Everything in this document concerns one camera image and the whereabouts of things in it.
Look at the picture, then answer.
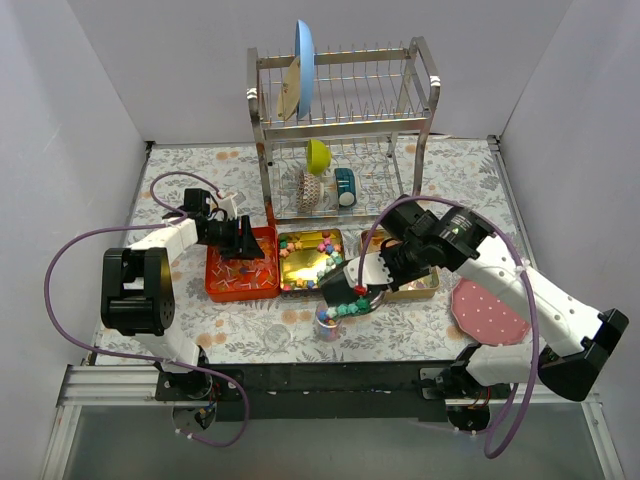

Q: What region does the orange lollipop candy tin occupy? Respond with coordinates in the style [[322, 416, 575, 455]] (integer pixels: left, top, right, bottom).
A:
[[205, 226, 280, 303]]

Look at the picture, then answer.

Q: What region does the gold tin of candies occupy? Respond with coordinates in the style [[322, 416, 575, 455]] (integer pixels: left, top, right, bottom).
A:
[[359, 228, 440, 301]]

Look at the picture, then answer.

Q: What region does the star candy tin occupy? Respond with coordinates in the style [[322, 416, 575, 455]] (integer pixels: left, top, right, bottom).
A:
[[277, 229, 345, 296]]

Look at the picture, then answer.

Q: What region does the metal scoop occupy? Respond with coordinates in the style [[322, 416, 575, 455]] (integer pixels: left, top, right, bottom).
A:
[[318, 262, 389, 318]]

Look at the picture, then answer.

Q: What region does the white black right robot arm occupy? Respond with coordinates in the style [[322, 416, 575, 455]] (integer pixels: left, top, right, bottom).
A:
[[376, 195, 629, 402]]

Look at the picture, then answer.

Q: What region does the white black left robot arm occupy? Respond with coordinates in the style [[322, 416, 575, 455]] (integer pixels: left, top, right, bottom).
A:
[[101, 188, 265, 400]]

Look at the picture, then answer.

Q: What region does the patterned ceramic bowl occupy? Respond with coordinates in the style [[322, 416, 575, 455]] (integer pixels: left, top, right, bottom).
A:
[[296, 170, 324, 213]]

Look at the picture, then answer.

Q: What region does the pink polka dot plate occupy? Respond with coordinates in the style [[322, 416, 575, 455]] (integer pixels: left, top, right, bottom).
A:
[[451, 279, 530, 347]]

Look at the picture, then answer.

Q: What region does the clear jar lid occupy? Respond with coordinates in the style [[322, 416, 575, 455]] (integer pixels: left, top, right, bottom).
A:
[[263, 324, 291, 352]]

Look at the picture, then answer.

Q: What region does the teal white mug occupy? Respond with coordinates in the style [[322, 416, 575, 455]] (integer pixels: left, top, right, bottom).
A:
[[334, 167, 357, 208]]

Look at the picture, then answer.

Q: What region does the clear glass jar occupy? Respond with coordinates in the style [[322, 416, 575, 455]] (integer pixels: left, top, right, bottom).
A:
[[314, 302, 341, 342]]

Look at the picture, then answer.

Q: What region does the steel two-tier dish rack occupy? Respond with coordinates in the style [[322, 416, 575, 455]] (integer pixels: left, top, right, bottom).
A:
[[246, 36, 441, 226]]

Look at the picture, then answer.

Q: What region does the yellow-green bowl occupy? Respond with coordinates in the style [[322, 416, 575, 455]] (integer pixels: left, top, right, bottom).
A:
[[306, 139, 331, 176]]

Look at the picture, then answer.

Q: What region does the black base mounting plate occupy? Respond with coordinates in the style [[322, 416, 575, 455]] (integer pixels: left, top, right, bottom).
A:
[[154, 360, 513, 422]]

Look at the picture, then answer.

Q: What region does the beige plate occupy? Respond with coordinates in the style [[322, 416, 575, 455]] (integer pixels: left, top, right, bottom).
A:
[[276, 56, 301, 121]]

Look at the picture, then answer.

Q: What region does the light blue plate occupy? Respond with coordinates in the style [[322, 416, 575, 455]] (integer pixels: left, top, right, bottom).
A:
[[295, 20, 315, 120]]

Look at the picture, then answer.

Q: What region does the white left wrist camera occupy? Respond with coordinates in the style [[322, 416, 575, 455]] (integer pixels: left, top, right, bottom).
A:
[[218, 192, 246, 217]]

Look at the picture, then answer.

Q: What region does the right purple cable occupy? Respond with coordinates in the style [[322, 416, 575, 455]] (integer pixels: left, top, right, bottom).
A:
[[354, 195, 541, 459]]

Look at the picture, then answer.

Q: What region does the aluminium frame rail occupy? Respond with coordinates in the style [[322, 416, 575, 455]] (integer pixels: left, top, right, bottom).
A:
[[56, 365, 625, 479]]

